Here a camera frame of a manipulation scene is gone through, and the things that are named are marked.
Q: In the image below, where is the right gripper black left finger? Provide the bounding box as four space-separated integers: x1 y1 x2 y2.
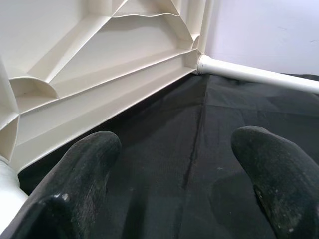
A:
8 130 123 239

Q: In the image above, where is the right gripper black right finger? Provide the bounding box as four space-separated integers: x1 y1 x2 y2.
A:
230 125 319 239

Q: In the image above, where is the white plastic table leg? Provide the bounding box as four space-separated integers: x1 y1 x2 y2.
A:
196 54 319 95
0 159 30 239

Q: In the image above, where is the white plastic table top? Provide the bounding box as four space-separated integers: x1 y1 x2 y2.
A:
0 0 215 173

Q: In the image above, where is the black cloth table cover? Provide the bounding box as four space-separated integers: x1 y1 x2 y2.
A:
17 72 319 239

